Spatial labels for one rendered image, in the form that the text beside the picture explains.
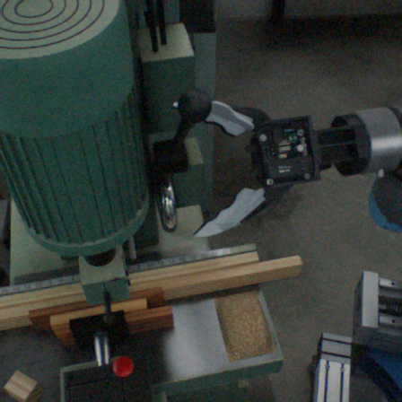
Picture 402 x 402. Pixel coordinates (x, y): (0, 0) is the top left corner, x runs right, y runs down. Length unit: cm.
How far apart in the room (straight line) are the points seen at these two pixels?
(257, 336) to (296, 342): 103
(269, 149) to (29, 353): 61
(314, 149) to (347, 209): 178
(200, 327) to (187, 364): 7
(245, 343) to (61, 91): 59
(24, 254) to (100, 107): 74
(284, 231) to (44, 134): 175
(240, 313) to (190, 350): 11
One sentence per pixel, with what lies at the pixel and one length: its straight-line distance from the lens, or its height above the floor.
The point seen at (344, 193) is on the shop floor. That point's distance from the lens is 239.
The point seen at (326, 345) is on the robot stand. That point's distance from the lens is 174.
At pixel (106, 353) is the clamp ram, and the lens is 90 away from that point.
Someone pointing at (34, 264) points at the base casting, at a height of 80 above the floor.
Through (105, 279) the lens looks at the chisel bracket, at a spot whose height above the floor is 107.
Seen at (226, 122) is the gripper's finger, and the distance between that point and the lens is 61.
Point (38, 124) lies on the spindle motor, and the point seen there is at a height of 143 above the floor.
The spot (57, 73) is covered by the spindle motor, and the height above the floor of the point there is 149.
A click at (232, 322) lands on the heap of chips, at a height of 92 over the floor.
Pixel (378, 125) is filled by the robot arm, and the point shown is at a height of 138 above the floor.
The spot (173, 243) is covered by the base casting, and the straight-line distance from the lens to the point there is 119.
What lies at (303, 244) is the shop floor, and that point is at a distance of 219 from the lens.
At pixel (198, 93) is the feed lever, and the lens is 53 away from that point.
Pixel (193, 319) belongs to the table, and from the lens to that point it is 98.
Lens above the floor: 178
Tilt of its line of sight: 51 degrees down
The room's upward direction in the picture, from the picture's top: straight up
